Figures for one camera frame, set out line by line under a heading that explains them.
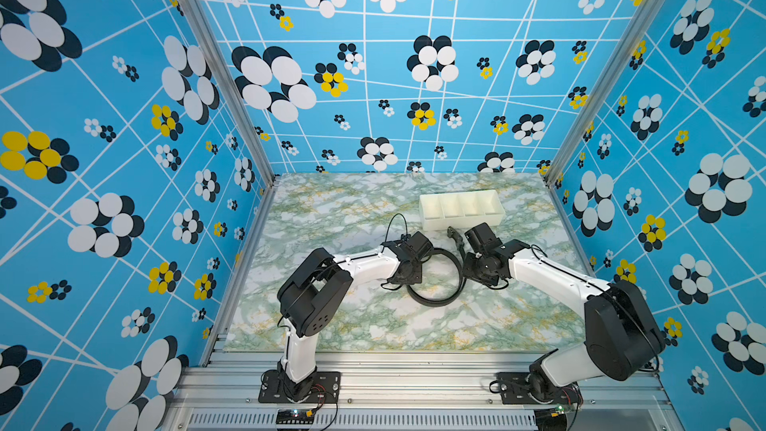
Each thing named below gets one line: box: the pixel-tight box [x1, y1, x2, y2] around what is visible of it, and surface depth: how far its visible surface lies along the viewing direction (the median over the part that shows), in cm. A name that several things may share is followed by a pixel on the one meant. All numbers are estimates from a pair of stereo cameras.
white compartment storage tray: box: [418, 189, 506, 231], surface depth 113 cm
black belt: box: [405, 247, 467, 308], surface depth 89 cm
